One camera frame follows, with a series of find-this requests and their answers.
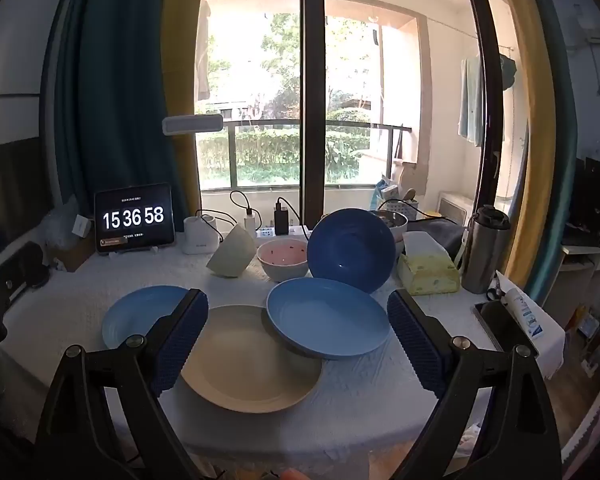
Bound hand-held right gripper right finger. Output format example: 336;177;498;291
386;288;563;480

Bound teal hanging garment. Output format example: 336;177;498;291
497;54;519;92

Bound dark sliding door frame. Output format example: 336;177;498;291
460;0;507;221
299;0;327;231

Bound dark blue plate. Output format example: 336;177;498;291
306;208;397;295

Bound black balcony railing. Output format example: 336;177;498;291
195;119;414;187

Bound dark grey cloth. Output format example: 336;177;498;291
414;216;468;262

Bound light blue hanging towel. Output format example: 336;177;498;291
457;55;487;148

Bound white lamp base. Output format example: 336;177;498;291
182;214;220;256

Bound white tube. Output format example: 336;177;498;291
500;287;546;339

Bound cardboard box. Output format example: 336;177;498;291
395;160;419;196

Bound white power strip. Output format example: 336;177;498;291
256;225;312;242

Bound pink speckled bowl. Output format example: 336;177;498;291
256;239;311;283

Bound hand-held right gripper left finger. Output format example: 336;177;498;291
32;288;211;480

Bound light blue plate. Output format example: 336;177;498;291
101;285;191;351

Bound white textured tablecloth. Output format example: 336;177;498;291
0;230;566;467

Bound steel thermos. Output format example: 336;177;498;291
461;205;511;295

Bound yellow curtain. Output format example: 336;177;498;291
490;0;557;288
161;0;210;223

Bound tablet with clock display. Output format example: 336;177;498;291
94;183;175;256

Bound black phone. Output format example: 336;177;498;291
474;300;540;358

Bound black monitor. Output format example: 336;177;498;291
574;157;600;250

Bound white lamp head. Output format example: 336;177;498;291
162;114;224;136

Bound white basket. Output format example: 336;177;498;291
377;199;420;222

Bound yellow tissue box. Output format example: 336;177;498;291
397;231;462;296

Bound blue curtain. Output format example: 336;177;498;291
522;0;579;306
54;0;183;223

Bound beige plate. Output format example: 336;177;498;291
180;305;323;414

